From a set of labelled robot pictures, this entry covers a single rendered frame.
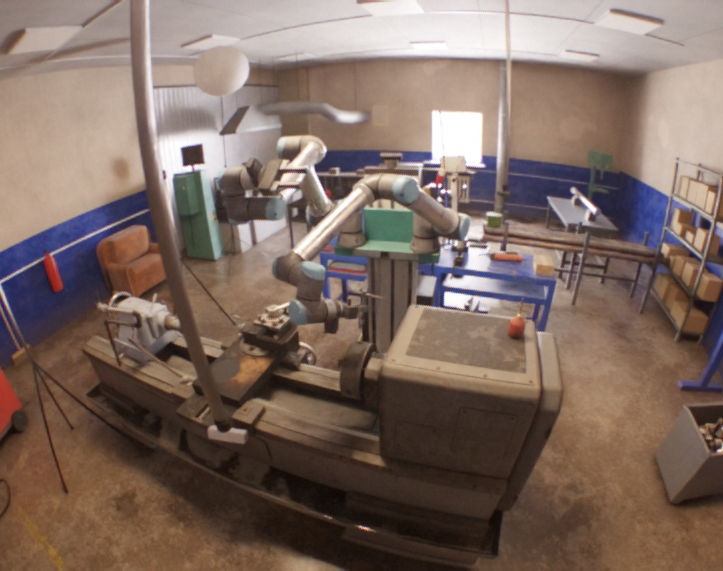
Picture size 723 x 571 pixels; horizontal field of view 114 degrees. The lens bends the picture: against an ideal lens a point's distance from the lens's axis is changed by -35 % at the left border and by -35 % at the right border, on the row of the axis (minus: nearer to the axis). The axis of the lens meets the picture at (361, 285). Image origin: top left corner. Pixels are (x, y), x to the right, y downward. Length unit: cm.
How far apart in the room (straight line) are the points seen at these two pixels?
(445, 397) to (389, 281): 146
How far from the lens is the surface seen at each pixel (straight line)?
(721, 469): 293
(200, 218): 602
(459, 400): 123
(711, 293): 467
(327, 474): 184
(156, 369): 234
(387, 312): 268
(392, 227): 231
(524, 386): 122
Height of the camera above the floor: 212
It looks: 27 degrees down
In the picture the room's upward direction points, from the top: 2 degrees counter-clockwise
